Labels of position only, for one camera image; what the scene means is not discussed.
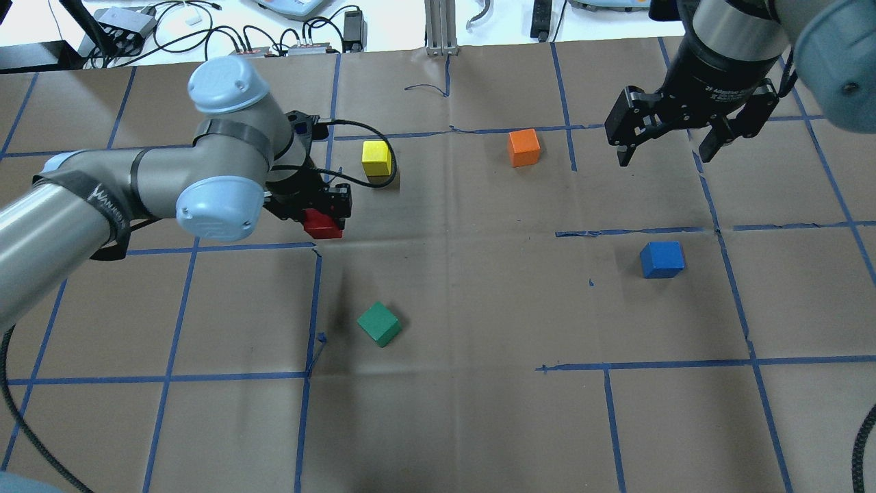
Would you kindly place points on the aluminium frame post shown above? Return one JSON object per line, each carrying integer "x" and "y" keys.
{"x": 440, "y": 28}

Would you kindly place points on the red wooden block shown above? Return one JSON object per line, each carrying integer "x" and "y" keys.
{"x": 321, "y": 226}

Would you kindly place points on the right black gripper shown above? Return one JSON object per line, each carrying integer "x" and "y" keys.
{"x": 720, "y": 72}

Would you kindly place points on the black power adapter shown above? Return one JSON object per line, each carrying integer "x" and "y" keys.
{"x": 353, "y": 32}

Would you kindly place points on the orange wooden block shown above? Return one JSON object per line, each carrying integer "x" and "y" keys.
{"x": 523, "y": 147}

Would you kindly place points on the blue wooden block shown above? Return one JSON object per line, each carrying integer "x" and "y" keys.
{"x": 662, "y": 260}

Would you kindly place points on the yellow wooden block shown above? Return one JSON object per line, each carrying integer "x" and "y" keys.
{"x": 376, "y": 159}

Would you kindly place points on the brown paper table cover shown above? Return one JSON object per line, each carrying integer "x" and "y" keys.
{"x": 534, "y": 356}

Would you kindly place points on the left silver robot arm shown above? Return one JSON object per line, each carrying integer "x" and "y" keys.
{"x": 246, "y": 156}

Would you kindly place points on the green wooden block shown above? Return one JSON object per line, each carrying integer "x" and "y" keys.
{"x": 380, "y": 323}

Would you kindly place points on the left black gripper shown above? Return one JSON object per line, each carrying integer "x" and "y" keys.
{"x": 295, "y": 187}

